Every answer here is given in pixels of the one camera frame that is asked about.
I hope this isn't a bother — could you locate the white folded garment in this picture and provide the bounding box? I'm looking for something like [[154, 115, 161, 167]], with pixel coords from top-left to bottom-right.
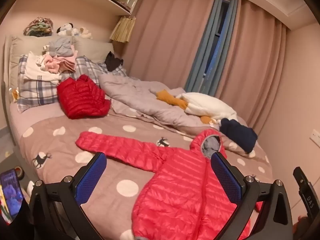
[[24, 51, 63, 85]]

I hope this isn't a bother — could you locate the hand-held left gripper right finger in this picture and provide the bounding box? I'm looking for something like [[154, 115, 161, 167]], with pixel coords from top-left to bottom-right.
[[210, 152, 293, 240]]

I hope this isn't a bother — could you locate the plaid pillow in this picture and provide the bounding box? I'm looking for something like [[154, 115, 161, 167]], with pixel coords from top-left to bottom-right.
[[17, 54, 128, 113]]

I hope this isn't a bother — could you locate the white goose plush toy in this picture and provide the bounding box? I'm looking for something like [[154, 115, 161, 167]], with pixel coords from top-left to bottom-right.
[[156, 89, 239, 125]]

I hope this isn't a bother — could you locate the beige plush toy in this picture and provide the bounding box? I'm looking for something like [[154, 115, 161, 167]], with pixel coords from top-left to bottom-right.
[[79, 27, 92, 39]]

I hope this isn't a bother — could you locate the brown polka dot bedspread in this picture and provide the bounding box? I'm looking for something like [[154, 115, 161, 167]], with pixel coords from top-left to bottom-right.
[[10, 100, 273, 240]]

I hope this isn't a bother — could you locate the pink-red hooded down jacket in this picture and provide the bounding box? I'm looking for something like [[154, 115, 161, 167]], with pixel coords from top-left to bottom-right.
[[75, 129, 263, 240]]

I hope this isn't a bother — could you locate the pink curtain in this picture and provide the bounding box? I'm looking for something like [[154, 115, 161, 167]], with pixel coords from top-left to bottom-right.
[[215, 0, 292, 130], [122, 0, 218, 90]]

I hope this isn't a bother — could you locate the beige pillow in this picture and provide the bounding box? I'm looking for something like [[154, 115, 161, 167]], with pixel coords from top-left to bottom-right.
[[74, 39, 114, 64]]

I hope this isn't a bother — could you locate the grey duvet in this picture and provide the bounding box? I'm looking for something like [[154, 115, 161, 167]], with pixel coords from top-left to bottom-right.
[[98, 74, 225, 130]]

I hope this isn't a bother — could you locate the white wall socket strip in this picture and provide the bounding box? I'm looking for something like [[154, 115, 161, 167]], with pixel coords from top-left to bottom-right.
[[309, 129, 320, 147]]

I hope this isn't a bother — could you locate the multicoloured cloth bundle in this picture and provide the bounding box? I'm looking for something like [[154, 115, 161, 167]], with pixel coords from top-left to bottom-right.
[[23, 17, 54, 37]]

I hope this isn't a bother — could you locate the grey-blue garment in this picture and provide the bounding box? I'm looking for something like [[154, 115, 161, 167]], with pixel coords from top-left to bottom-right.
[[46, 36, 78, 57]]

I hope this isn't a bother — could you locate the pink folded garment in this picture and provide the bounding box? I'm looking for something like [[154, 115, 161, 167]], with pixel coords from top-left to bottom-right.
[[41, 51, 77, 73]]

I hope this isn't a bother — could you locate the white and black plush toy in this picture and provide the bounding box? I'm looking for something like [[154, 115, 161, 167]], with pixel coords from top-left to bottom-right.
[[57, 23, 80, 37]]

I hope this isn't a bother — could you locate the navy folded garment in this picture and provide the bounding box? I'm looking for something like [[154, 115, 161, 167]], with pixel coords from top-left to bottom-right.
[[219, 118, 258, 153]]

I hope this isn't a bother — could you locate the pile of pink white clothes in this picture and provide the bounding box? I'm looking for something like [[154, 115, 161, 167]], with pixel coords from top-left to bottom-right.
[[9, 35, 75, 90]]

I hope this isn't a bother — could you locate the blue curtain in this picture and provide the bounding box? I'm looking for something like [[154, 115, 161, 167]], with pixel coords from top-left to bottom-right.
[[185, 0, 242, 97]]

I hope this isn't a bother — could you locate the black cloth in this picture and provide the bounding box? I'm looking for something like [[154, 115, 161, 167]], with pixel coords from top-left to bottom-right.
[[104, 51, 124, 72]]

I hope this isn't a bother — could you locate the smartphone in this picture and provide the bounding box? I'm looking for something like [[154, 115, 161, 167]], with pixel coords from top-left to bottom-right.
[[0, 169, 24, 217]]

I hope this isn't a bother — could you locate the dark red folded down jacket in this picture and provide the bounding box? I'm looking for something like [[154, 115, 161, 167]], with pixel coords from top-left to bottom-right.
[[57, 74, 111, 119]]

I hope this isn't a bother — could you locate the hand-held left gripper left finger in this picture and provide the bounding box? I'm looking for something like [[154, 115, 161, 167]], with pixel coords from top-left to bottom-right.
[[29, 152, 107, 240]]

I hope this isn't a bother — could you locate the window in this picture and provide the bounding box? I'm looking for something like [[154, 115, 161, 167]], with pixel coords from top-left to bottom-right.
[[204, 0, 229, 80]]

